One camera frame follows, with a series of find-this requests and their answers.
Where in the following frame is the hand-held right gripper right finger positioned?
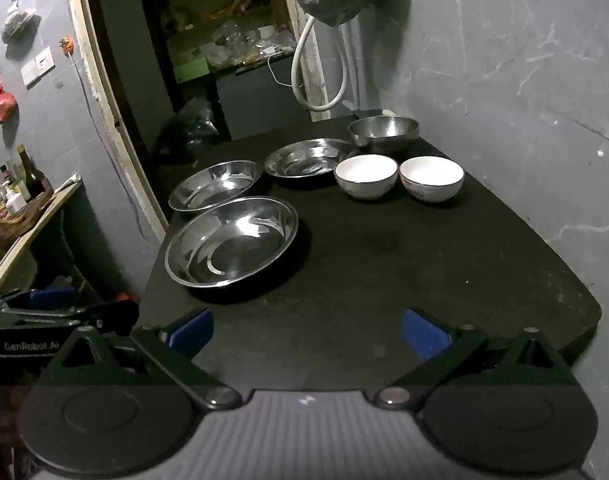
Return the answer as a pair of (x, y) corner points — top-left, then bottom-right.
(374, 307), (582, 409)

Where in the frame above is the group of small bottles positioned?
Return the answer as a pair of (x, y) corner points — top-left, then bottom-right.
(0, 157), (32, 218)

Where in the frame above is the white hose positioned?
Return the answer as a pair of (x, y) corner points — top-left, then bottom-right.
(290, 12), (350, 112)

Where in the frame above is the steel bowl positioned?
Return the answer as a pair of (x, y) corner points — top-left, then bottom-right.
(347, 115), (421, 153)

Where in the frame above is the large steel plate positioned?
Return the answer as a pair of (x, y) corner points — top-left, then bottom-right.
(164, 196), (299, 289)

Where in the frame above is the white cable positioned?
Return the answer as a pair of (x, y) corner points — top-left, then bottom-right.
(264, 47), (295, 88)

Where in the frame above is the black plastic bag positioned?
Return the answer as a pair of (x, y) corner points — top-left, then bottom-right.
(154, 97), (225, 158)

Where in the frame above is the wooden side table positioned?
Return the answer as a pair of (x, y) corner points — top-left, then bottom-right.
(0, 175), (85, 296)

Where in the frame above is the cream door frame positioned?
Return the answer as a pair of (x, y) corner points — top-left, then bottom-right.
(64, 0), (170, 243)

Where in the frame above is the green box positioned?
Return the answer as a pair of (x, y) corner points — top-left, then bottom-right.
(173, 57), (210, 83)

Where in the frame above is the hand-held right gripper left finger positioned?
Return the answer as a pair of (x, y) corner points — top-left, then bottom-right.
(37, 307), (242, 411)

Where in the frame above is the dark glass bottle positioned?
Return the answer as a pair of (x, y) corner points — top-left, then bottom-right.
(15, 144), (49, 201)

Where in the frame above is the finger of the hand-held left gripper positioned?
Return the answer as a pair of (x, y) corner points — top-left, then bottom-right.
(79, 301), (141, 333)
(0, 287), (88, 313)

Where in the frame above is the pile of plastic packets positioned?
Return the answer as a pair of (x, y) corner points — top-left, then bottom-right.
(164, 10), (298, 68)

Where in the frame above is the dark cabinet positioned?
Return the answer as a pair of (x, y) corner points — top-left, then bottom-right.
(214, 52), (315, 141)

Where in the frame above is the white wall switch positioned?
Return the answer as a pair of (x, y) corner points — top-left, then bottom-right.
(20, 46), (56, 90)

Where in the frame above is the white ceramic bowl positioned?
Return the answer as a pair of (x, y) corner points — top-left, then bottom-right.
(399, 156), (465, 204)
(334, 155), (399, 200)

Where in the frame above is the grey plastic bag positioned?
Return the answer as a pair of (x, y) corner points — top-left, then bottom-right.
(0, 0), (41, 46)

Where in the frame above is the black power cord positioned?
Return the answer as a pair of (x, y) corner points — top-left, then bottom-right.
(67, 52), (145, 238)

